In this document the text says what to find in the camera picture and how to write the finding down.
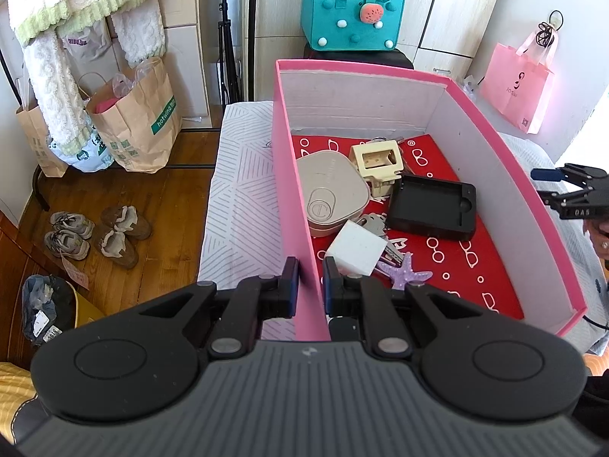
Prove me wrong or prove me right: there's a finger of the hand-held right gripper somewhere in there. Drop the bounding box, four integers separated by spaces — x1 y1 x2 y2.
537 185 609 210
530 163 609 189

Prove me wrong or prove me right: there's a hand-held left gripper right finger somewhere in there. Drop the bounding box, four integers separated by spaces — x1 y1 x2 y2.
322 257 481 360

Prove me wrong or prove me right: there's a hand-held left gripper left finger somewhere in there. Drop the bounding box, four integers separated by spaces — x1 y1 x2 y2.
138 256 301 360

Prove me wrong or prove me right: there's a white foam block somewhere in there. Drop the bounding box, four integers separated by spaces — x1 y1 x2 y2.
327 220 387 277

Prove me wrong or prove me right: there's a bunch of keys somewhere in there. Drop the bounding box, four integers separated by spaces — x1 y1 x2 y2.
357 213 406 268

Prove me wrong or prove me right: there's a purple starfish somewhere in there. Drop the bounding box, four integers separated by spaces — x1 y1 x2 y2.
376 251 434 291

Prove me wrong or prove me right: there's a pink cardboard box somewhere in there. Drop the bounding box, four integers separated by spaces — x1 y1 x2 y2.
273 59 588 342

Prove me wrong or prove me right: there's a black rectangular case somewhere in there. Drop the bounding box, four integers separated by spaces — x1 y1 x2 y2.
384 174 477 242

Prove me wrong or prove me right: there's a person's right hand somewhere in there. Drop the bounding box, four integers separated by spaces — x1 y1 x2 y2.
583 216 609 260

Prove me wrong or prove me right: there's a black rounded device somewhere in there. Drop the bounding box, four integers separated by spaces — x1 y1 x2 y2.
328 319 361 342

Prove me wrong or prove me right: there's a pink tote bag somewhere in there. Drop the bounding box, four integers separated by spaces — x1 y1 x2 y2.
480 31 558 135

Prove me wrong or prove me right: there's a red printed mat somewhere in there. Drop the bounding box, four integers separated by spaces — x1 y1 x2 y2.
291 133 525 321

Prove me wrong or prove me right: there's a beige square case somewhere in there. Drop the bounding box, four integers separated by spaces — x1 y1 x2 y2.
296 151 372 237

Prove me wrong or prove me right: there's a cream plastic holder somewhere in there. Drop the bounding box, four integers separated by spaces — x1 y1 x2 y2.
349 139 405 199

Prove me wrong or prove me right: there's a white wardrobe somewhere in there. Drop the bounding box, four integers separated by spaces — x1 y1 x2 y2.
245 0 510 105

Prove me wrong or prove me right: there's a large brown paper bag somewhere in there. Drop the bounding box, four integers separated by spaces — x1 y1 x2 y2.
77 57 184 174

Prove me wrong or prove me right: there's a dark suitcase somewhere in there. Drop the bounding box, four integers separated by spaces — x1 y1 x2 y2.
304 43 415 71

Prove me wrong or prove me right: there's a pink paper tag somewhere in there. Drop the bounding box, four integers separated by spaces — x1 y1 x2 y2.
62 254 89 289

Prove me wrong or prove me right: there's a grey sneaker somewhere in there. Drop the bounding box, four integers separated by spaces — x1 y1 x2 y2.
44 229 91 261
50 212 95 240

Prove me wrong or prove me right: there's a black tripod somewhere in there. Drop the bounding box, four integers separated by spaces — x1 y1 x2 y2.
216 0 248 108

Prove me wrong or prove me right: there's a white green plastic bag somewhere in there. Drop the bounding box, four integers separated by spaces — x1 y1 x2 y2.
46 126 115 173

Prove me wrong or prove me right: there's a beige cabinet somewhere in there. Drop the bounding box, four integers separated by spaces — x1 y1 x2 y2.
157 0 224 129

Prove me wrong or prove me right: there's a trash bin with grey bag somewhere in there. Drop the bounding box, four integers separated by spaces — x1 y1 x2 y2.
21 273 108 346

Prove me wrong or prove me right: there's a crumpled clear plastic bag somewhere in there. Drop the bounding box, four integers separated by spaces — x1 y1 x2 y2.
112 62 158 102

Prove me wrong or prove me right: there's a teal felt bag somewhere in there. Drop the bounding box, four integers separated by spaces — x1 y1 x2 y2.
303 0 405 51

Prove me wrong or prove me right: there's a black clothes rack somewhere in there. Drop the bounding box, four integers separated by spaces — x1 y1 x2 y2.
0 48 51 213

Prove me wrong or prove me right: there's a wooden cabinet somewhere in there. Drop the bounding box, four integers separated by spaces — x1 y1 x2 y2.
0 209 35 367

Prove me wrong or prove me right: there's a small brown paper bag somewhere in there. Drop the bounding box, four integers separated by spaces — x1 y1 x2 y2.
15 78 70 178

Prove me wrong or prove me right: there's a yellow striped cloth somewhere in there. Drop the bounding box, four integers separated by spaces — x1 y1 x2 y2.
0 362 53 443

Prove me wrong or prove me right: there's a grey plastic bag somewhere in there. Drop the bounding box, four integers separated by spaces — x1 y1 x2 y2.
59 24 115 84

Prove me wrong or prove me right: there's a white green plush garment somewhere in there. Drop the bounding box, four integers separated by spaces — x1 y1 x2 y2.
0 0 178 155

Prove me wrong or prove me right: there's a black hair tie bundle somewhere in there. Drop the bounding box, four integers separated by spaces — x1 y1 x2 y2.
535 10 565 47

